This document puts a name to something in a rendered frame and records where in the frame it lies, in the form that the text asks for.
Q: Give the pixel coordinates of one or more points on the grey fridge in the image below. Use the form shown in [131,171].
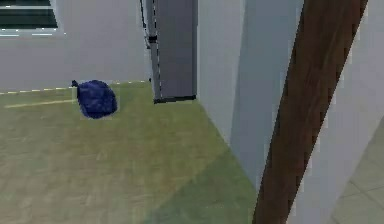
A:
[175,50]

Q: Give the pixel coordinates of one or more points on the brown wooden room door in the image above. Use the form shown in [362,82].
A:
[308,113]

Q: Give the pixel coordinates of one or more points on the window with dark blinds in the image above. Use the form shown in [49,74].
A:
[26,15]

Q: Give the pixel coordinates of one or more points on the dark blue tied bag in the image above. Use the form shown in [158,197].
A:
[96,99]

